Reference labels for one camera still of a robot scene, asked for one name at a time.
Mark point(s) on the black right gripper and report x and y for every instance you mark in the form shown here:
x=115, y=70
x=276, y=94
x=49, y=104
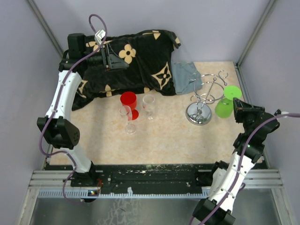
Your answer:
x=241, y=108

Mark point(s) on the green wine glass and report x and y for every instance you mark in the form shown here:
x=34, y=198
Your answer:
x=224, y=107

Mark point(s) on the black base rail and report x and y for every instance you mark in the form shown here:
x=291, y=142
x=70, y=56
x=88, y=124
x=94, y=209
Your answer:
x=149, y=179

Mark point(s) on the clear wine glass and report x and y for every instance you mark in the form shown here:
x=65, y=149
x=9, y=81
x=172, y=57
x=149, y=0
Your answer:
x=126, y=114
x=149, y=105

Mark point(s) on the red wine glass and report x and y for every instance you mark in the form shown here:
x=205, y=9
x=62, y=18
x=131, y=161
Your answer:
x=129, y=98

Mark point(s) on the black floral blanket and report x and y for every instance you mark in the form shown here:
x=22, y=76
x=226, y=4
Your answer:
x=148, y=55

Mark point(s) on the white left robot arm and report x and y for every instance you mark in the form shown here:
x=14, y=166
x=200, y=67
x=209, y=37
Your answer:
x=56, y=126

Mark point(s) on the blue grey cloth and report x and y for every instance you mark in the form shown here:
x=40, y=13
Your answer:
x=186, y=77

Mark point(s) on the chrome wine glass rack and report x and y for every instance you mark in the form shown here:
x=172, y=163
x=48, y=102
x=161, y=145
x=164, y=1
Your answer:
x=199, y=113

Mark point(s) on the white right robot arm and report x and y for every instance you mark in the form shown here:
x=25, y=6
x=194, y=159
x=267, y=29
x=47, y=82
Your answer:
x=227, y=179

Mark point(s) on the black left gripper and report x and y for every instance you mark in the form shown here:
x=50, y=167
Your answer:
x=112, y=61

